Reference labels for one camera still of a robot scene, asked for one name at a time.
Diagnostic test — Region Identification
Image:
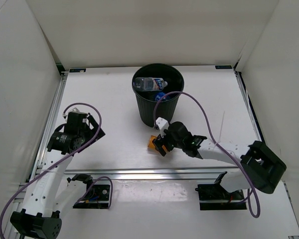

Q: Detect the white orange label bottle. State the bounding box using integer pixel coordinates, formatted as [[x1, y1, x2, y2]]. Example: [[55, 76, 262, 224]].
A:
[[132, 77, 168, 92]]

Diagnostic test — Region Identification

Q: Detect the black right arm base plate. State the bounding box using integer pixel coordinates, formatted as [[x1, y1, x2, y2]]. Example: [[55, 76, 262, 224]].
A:
[[195, 184, 247, 211]]

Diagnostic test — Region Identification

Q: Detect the black plastic waste bin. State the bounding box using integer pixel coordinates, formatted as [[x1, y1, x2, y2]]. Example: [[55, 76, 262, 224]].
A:
[[132, 63, 184, 127]]

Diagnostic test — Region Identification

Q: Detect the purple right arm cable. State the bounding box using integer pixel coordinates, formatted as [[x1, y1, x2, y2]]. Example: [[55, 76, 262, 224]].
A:
[[153, 91, 261, 218]]

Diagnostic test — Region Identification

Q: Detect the orange juice bottle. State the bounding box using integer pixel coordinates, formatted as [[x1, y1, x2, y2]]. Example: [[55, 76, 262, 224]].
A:
[[148, 135, 156, 150]]

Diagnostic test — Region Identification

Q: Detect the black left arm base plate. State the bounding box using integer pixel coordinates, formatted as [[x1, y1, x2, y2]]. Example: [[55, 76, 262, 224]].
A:
[[73, 184, 112, 209]]

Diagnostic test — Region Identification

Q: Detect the aluminium front table rail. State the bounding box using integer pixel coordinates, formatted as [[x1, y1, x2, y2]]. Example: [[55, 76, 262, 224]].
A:
[[64, 167, 238, 180]]

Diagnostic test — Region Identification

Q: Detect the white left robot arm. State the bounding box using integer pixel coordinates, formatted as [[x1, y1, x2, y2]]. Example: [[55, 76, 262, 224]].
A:
[[10, 111, 105, 239]]

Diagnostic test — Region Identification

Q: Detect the aluminium left side rail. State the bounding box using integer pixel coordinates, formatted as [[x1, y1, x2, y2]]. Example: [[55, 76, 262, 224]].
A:
[[56, 63, 68, 99]]

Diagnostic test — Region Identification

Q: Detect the aluminium right side rail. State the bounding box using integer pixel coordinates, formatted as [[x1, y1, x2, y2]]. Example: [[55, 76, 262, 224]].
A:
[[234, 71, 265, 142]]

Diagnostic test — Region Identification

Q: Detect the blue label water bottle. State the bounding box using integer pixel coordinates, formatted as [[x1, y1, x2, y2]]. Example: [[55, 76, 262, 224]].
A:
[[152, 92, 170, 102]]

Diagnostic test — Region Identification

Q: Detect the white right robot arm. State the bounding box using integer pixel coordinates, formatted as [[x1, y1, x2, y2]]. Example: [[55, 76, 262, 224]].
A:
[[152, 118, 287, 199]]

